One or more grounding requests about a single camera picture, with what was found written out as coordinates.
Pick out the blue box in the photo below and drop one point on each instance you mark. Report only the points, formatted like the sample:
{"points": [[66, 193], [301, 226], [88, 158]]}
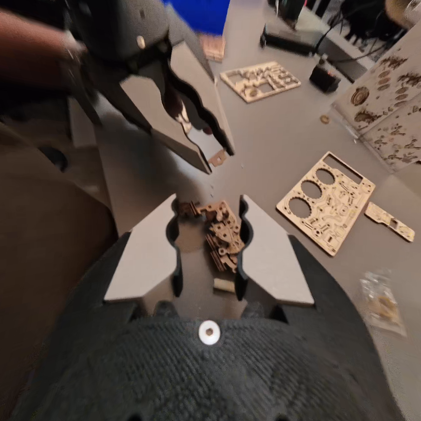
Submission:
{"points": [[197, 13]]}

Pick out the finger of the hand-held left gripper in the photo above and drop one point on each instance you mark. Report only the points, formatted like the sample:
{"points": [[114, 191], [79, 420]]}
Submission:
{"points": [[197, 75], [154, 108]]}

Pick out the small wooden puzzle piece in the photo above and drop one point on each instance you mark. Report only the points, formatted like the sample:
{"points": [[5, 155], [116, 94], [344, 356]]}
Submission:
{"points": [[217, 158]]}

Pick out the small black box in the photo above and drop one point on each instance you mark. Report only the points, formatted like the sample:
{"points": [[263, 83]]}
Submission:
{"points": [[324, 79]]}

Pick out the wooden mechanical model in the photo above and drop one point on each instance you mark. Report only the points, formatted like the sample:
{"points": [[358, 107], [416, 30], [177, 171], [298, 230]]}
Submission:
{"points": [[223, 230]]}

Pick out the wooden sheet with round holes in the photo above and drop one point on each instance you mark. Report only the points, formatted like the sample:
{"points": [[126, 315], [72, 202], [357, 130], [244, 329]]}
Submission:
{"points": [[348, 204]]}

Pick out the person's brown clothing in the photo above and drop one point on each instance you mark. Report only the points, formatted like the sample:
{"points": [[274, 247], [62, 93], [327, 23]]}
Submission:
{"points": [[49, 263]]}

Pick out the grey desk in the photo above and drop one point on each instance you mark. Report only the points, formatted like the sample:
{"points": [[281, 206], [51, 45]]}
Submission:
{"points": [[279, 138]]}

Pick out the open instruction booklet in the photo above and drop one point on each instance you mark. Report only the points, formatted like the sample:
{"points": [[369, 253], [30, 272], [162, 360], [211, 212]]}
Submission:
{"points": [[388, 98]]}

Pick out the long black device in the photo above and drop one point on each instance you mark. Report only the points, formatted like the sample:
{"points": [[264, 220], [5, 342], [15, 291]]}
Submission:
{"points": [[286, 41]]}

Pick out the wooden sheet with long cutouts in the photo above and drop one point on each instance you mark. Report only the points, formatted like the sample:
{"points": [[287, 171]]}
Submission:
{"points": [[250, 95]]}

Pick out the person's left hand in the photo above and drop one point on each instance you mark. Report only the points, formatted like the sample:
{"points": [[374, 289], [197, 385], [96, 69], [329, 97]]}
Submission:
{"points": [[49, 56]]}

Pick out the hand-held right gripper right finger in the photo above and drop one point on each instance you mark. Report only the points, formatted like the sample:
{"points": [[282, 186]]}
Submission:
{"points": [[273, 263]]}

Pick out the small narrow wooden sheet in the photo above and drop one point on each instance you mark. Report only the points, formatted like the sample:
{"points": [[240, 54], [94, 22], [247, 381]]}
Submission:
{"points": [[388, 222]]}

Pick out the clear bag of small parts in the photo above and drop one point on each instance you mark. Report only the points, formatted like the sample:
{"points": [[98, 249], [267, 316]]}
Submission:
{"points": [[381, 302]]}

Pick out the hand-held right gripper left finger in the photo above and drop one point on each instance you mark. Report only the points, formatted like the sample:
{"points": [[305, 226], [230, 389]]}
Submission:
{"points": [[144, 263]]}

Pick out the stack of brown wooden sheets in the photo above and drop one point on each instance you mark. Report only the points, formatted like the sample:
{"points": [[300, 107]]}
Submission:
{"points": [[213, 49]]}

